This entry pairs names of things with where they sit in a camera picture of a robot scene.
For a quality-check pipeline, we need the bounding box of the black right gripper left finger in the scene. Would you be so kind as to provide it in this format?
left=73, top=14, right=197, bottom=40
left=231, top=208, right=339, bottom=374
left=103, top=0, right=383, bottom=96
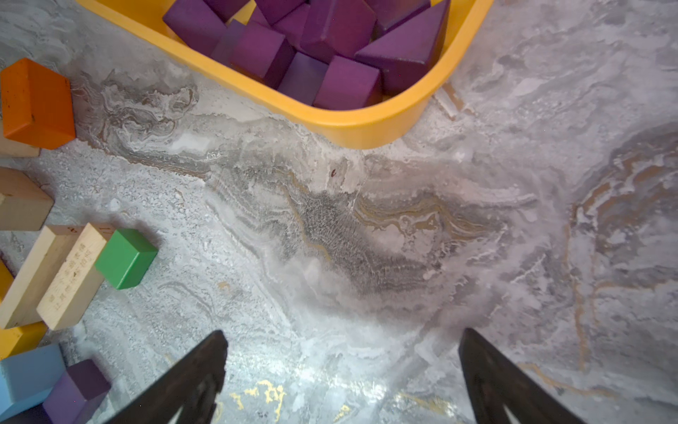
left=109, top=330, right=228, bottom=423

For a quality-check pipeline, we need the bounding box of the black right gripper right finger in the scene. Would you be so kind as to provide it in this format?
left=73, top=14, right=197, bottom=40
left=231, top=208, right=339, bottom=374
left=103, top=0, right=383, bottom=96
left=458, top=328, right=582, bottom=423

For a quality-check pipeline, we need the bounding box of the purple cube brick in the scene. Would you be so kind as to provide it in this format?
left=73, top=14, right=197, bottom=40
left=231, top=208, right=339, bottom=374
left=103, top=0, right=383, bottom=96
left=42, top=359, right=111, bottom=424

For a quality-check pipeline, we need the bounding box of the yellow plastic storage bin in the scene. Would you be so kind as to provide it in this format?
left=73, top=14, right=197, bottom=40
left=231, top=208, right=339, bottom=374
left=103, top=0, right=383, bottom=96
left=81, top=0, right=494, bottom=149

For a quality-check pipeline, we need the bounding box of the green wooden brick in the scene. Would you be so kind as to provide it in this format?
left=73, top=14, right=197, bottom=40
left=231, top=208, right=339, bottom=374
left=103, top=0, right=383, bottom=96
left=95, top=229, right=158, bottom=290

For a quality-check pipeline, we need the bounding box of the natural wood long brick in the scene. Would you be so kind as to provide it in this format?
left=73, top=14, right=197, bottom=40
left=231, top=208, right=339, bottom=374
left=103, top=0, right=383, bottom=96
left=36, top=223, right=115, bottom=330
left=1, top=225, right=84, bottom=330

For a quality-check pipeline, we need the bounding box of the light blue wooden brick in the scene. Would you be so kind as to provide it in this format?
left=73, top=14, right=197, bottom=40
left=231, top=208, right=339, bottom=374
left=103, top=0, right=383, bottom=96
left=1, top=344, right=65, bottom=422

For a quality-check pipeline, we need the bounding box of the yellow wooden brick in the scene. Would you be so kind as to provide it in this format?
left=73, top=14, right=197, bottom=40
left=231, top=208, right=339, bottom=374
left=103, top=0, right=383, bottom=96
left=0, top=263, right=48, bottom=360

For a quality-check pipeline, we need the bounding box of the natural wood flat brick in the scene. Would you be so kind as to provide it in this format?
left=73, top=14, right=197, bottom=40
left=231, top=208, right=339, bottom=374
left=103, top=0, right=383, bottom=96
left=0, top=167, right=54, bottom=231

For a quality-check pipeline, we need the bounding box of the orange wooden brick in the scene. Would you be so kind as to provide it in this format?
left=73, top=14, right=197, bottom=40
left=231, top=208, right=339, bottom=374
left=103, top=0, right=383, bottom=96
left=1, top=58, right=76, bottom=150

